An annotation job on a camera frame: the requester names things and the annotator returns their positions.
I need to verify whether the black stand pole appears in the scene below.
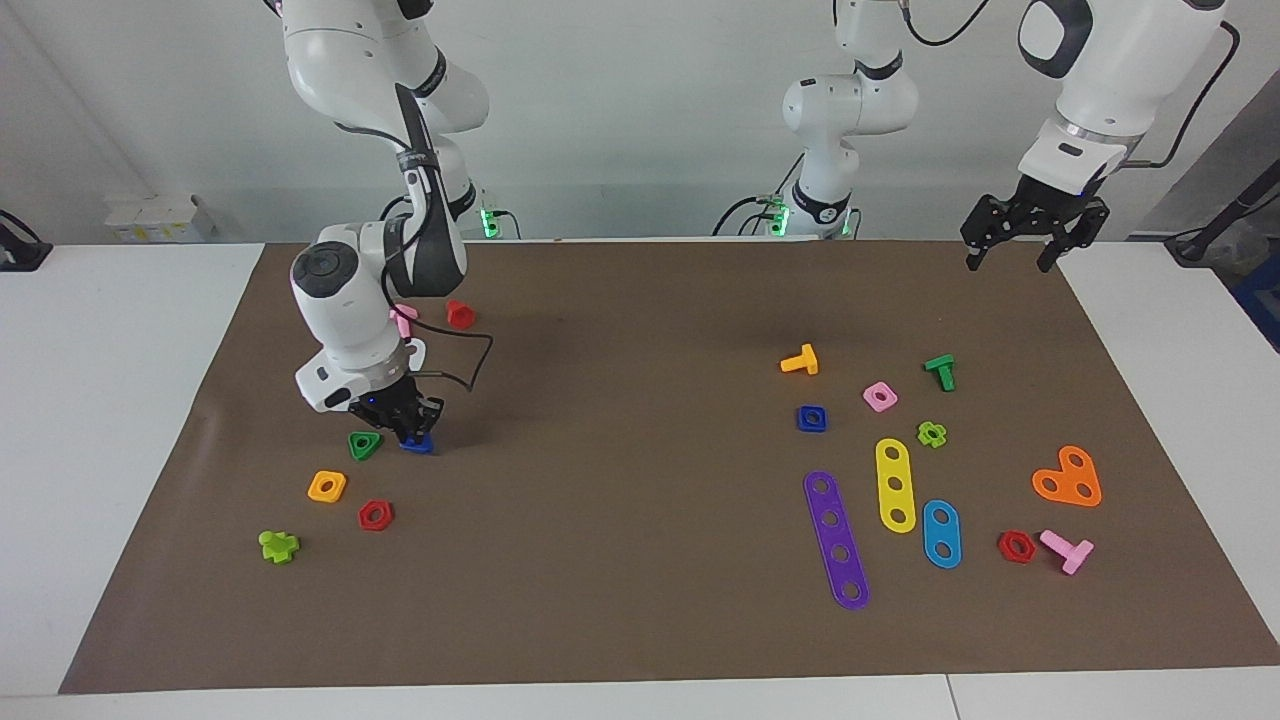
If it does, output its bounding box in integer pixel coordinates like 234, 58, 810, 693
1165, 165, 1280, 266

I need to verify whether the black base power cable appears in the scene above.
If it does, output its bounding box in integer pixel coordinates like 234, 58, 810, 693
712, 193, 791, 238

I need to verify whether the blue two-hole plastic strip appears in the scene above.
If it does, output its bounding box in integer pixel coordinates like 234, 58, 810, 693
922, 499, 962, 570

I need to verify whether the yellow three-hole plastic strip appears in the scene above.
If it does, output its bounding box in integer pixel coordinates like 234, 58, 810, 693
875, 438, 917, 534

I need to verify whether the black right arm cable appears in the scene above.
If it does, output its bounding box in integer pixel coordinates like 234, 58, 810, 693
380, 95, 494, 393

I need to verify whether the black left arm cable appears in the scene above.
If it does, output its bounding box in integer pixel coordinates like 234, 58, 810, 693
900, 0, 1242, 169

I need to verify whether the purple four-hole plastic strip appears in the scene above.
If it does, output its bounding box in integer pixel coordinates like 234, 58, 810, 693
803, 471, 871, 611

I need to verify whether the black clamp device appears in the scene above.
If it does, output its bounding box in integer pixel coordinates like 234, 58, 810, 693
0, 209, 53, 273

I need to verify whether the brown paper table mat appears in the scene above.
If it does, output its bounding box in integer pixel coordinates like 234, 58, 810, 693
58, 240, 1280, 694

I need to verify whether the white cardboard box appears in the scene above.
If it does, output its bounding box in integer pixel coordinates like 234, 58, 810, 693
104, 193, 217, 244

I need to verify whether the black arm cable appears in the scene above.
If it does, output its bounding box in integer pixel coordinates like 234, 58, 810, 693
900, 0, 1242, 169
380, 95, 494, 393

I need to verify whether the orange heart-shaped plastic plate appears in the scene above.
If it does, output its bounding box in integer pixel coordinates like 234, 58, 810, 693
1031, 445, 1103, 508

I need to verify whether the blue crate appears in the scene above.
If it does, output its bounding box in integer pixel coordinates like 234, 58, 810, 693
1232, 255, 1280, 353

